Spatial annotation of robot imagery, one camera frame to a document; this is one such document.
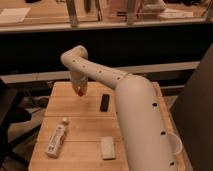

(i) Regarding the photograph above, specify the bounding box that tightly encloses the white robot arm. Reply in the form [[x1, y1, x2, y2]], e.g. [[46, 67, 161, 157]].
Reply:
[[61, 45, 178, 171]]

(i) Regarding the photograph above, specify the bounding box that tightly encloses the metal frame post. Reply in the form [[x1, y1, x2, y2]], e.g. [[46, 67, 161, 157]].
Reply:
[[66, 0, 78, 27]]

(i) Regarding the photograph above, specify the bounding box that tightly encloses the black rectangular block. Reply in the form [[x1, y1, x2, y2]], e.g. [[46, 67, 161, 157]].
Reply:
[[100, 94, 110, 112]]

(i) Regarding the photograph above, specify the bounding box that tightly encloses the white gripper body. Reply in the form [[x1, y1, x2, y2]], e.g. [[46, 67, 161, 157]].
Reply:
[[70, 71, 88, 95]]

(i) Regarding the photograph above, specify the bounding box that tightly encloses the dark panel at right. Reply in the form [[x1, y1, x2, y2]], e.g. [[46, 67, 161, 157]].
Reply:
[[171, 43, 213, 171]]

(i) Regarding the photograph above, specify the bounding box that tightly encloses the white paper sheet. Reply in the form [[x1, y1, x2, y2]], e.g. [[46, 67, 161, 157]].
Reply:
[[0, 8, 30, 24]]

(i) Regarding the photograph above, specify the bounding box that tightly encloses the white tube bottle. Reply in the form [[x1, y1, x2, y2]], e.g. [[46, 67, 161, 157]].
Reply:
[[45, 117, 69, 158]]

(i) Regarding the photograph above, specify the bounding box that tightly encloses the black chair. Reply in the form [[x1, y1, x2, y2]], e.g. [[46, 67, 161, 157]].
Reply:
[[0, 78, 41, 168]]

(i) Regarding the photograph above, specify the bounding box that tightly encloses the wooden table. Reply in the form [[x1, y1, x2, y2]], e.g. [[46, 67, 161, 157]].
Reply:
[[28, 81, 186, 171]]

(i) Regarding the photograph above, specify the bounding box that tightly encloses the white sponge block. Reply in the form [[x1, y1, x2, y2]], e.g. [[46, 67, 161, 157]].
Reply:
[[101, 136, 116, 160]]

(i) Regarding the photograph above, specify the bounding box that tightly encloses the white ceramic cup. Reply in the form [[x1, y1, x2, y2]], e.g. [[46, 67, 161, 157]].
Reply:
[[168, 132, 183, 155]]

